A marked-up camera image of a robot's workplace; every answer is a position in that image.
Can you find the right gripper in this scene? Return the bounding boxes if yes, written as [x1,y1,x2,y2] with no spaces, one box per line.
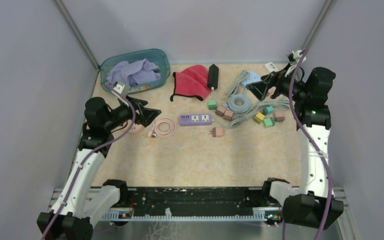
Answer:
[246,62,309,103]

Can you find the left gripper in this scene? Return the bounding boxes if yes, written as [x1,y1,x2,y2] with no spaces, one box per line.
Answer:
[103,95,161,131]

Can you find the round blue power socket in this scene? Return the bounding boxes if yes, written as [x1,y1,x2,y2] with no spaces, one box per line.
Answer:
[240,71,261,89]

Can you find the round pink power socket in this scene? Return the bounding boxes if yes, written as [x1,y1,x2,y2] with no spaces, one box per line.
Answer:
[127,124,145,135]

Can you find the grey white-strip cable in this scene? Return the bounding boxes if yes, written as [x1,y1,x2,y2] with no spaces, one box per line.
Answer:
[213,97,292,129]

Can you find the pink cable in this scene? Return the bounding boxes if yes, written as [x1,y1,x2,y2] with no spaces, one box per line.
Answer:
[147,116,177,139]

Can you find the teal plug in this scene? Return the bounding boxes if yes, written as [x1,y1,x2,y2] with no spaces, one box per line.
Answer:
[262,106,274,116]

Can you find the blue-grey socket cable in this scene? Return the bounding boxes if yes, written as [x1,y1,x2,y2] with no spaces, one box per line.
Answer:
[220,94,252,115]

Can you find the yellow USB charger plug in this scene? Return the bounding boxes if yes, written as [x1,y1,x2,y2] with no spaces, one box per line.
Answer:
[253,112,266,124]

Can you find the brown-pink charger plug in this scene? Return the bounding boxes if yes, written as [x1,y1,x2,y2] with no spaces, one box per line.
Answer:
[273,111,285,123]

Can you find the green plug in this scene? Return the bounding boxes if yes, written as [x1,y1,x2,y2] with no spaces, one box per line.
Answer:
[262,117,275,128]
[207,99,218,110]

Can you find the black power strip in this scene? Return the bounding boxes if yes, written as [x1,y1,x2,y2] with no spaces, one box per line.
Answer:
[207,64,220,90]

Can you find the purple power strip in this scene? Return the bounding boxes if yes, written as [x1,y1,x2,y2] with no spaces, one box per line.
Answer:
[178,113,213,127]

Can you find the white power strip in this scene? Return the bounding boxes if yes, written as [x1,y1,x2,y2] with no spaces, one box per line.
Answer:
[265,62,279,73]

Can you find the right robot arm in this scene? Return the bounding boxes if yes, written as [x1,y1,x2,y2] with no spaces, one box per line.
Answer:
[246,67,344,230]

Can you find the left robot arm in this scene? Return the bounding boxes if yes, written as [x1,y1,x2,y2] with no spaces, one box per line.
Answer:
[36,96,162,240]

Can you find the lavender cloth in bin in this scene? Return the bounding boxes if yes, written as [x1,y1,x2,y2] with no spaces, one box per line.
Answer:
[105,58,161,87]

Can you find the teal plastic bin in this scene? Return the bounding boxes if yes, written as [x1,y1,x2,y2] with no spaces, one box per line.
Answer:
[99,48,171,94]

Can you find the red microfiber cloth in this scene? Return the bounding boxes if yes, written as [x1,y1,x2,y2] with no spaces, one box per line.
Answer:
[170,64,211,102]

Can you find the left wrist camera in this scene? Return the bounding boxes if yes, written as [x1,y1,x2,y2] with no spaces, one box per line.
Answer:
[111,82,130,98]

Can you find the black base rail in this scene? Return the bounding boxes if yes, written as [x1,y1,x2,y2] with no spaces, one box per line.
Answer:
[112,187,282,220]

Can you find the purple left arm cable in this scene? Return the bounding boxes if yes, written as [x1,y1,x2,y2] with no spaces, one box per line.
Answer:
[39,84,137,240]

